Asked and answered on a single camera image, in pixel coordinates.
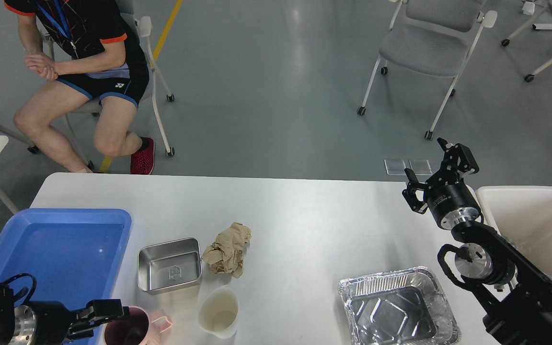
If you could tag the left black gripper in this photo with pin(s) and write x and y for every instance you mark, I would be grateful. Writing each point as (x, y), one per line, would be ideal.
(51, 323)

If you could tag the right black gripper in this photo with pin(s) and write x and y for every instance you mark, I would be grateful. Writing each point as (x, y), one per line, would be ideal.
(448, 199)

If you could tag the pink plastic mug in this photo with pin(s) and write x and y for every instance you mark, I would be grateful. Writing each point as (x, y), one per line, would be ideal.
(141, 328)

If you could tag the stainless steel rectangular tray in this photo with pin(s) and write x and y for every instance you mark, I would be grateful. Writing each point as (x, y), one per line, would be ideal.
(169, 266)

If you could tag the white paper cup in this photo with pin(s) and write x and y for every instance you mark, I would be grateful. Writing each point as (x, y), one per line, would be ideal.
(219, 313)

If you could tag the aluminium foil tray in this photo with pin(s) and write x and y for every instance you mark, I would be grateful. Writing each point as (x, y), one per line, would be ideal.
(403, 307)

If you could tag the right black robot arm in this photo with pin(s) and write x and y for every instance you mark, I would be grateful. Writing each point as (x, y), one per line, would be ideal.
(514, 293)

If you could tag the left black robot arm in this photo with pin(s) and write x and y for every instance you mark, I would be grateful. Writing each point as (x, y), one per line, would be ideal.
(15, 291)

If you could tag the right floor outlet plate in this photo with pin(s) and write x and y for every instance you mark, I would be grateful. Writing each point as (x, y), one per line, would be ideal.
(421, 166)

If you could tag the floor outlet plate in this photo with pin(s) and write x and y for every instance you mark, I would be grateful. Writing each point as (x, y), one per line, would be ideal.
(395, 166)
(421, 166)

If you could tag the left floor outlet plate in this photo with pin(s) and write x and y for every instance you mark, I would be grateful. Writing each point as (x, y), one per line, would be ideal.
(395, 166)

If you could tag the blue plastic tray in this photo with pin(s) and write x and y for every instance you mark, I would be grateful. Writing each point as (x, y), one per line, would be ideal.
(74, 254)

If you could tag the white plastic bin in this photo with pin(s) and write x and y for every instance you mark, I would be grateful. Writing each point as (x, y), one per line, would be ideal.
(523, 215)

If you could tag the crumpled brown paper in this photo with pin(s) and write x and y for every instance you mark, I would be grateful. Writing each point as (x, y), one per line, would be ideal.
(226, 253)

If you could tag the seated person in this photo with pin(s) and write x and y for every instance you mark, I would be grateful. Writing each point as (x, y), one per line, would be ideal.
(85, 51)

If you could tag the white chair under person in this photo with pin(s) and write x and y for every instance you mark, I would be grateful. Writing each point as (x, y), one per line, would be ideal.
(142, 28)

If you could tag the grey chair white frame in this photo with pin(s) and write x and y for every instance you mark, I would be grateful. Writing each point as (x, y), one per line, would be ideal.
(428, 51)

